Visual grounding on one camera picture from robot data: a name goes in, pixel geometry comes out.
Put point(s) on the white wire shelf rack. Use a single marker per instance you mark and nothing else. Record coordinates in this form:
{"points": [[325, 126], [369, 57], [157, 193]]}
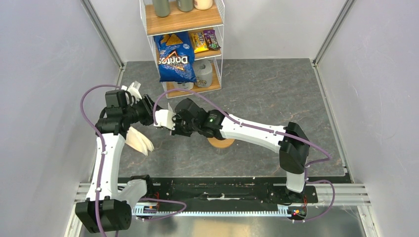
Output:
{"points": [[193, 21]]}

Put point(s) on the grey slotted cable duct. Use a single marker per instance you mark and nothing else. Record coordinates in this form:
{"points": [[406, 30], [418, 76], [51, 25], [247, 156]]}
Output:
{"points": [[147, 209]]}

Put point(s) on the cream lotion bottle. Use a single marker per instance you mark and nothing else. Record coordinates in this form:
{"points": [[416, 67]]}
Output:
{"points": [[203, 4]]}

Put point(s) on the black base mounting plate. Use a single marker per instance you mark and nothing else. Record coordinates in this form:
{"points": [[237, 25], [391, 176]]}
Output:
{"points": [[226, 193]]}

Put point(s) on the aluminium frame post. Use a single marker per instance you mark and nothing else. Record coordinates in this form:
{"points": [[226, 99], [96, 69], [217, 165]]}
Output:
{"points": [[93, 15], [348, 4]]}

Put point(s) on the white paper roll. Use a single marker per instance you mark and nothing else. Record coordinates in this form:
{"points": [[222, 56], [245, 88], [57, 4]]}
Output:
{"points": [[183, 86]]}

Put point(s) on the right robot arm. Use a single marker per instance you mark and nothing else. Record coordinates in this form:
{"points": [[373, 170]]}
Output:
{"points": [[289, 142]]}

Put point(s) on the left aluminium frame post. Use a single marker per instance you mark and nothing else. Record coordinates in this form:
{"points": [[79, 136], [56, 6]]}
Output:
{"points": [[93, 15]]}

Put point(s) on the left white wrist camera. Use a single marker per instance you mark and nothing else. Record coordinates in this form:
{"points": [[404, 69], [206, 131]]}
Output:
{"points": [[133, 90]]}

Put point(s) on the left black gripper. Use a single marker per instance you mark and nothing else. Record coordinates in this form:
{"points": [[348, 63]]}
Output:
{"points": [[149, 118]]}

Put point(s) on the round wooden dripper stand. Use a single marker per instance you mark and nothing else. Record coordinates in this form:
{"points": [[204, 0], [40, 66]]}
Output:
{"points": [[221, 144]]}

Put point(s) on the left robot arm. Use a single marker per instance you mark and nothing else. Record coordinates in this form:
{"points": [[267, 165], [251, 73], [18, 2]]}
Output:
{"points": [[106, 208]]}

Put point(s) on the dark candy bag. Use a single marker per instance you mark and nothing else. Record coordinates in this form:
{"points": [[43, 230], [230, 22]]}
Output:
{"points": [[211, 40]]}

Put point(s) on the blue Doritos chip bag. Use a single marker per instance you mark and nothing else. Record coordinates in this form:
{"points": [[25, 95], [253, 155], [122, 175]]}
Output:
{"points": [[175, 57]]}

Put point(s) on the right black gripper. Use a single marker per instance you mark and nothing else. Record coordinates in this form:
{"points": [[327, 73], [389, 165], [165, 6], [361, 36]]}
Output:
{"points": [[176, 119]]}

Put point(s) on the coffee filter paper pack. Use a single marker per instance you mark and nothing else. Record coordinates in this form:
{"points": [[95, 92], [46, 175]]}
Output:
{"points": [[139, 141]]}

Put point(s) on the right aluminium frame post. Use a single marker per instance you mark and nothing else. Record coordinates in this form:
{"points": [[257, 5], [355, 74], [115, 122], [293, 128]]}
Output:
{"points": [[348, 4]]}

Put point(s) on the clear glass cup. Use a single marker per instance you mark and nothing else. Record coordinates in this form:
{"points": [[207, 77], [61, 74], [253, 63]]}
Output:
{"points": [[221, 151]]}

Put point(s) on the green pump bottle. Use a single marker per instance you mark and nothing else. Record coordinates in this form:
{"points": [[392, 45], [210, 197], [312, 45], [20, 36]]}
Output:
{"points": [[161, 7]]}

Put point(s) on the yellow candy bag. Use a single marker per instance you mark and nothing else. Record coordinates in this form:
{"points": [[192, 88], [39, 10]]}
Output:
{"points": [[199, 42]]}

